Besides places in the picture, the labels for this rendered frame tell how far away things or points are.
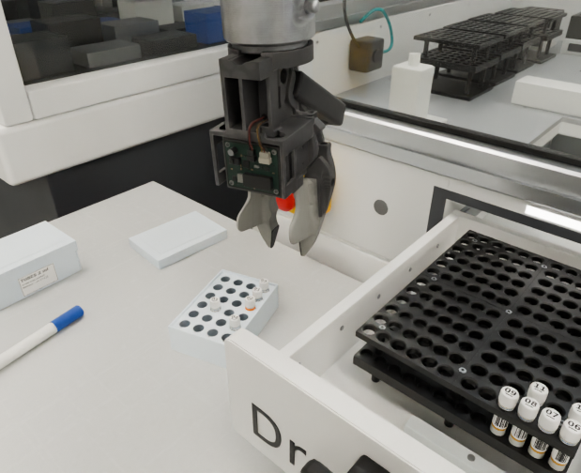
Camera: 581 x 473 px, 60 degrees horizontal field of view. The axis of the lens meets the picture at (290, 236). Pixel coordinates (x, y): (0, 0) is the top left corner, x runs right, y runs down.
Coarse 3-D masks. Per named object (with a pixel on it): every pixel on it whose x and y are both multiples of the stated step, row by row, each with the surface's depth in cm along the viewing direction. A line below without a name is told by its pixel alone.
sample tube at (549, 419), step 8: (544, 408) 35; (552, 408) 35; (544, 416) 34; (552, 416) 34; (544, 424) 34; (552, 424) 34; (544, 432) 35; (552, 432) 34; (536, 440) 35; (528, 448) 36; (536, 448) 36; (544, 448) 35; (536, 456) 36
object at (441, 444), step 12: (408, 420) 41; (420, 420) 41; (408, 432) 41; (420, 432) 40; (432, 432) 40; (432, 444) 40; (444, 444) 40; (456, 444) 40; (444, 456) 39; (456, 456) 39; (468, 456) 38; (480, 456) 39; (468, 468) 38; (480, 468) 38; (492, 468) 38
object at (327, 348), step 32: (448, 224) 59; (480, 224) 60; (416, 256) 55; (544, 256) 56; (576, 256) 54; (384, 288) 51; (320, 320) 45; (352, 320) 48; (288, 352) 42; (320, 352) 45; (352, 352) 50; (352, 384) 46; (384, 384) 46; (384, 416) 43; (416, 416) 43; (480, 448) 41
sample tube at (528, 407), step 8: (528, 400) 35; (520, 408) 35; (528, 408) 35; (536, 408) 35; (520, 416) 35; (528, 416) 35; (512, 432) 37; (520, 432) 36; (512, 440) 37; (520, 440) 36
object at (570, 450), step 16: (368, 320) 44; (368, 336) 42; (384, 336) 43; (400, 352) 41; (416, 352) 41; (416, 368) 40; (432, 368) 39; (448, 368) 40; (448, 384) 38; (480, 384) 38; (480, 400) 37; (496, 400) 37; (512, 416) 36; (528, 432) 35; (560, 448) 34; (576, 448) 33
